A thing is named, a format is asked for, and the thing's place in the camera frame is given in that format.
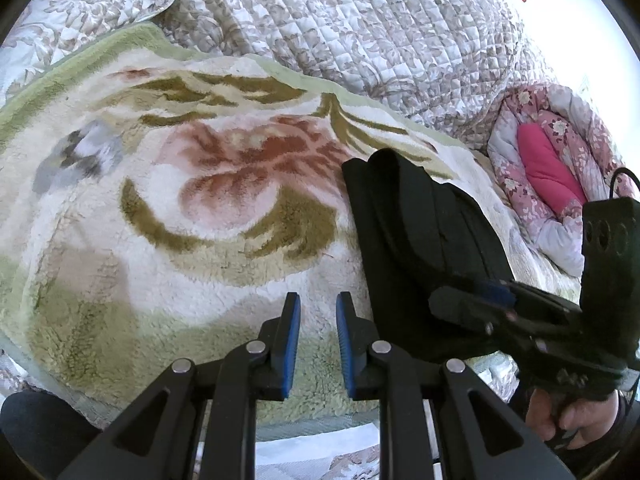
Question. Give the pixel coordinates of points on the white floral bed sheet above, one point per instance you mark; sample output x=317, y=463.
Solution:
x=320, y=452

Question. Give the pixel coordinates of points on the pink floral comforter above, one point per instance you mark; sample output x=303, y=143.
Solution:
x=510, y=185

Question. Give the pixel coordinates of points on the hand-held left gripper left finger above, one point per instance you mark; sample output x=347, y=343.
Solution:
x=291, y=340

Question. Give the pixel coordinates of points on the black pants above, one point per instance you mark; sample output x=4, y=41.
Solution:
x=400, y=240

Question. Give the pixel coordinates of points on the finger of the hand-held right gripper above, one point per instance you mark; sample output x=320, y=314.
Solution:
x=455, y=307
x=495, y=292

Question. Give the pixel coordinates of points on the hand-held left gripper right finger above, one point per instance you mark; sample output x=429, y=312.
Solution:
x=346, y=340

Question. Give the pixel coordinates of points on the floral fleece blanket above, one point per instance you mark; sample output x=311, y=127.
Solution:
x=175, y=210

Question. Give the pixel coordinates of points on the plain pink cloth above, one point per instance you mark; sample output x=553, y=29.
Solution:
x=545, y=165

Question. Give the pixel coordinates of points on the person's leg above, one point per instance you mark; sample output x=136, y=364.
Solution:
x=40, y=435

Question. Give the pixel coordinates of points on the white cloth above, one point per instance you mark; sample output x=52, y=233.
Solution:
x=562, y=245

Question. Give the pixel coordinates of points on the person's right hand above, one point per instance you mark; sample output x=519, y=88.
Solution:
x=580, y=420

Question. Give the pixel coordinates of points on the beige quilted bedspread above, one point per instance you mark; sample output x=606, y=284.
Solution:
x=350, y=25

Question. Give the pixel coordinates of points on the person's right forearm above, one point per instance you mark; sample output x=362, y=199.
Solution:
x=622, y=430

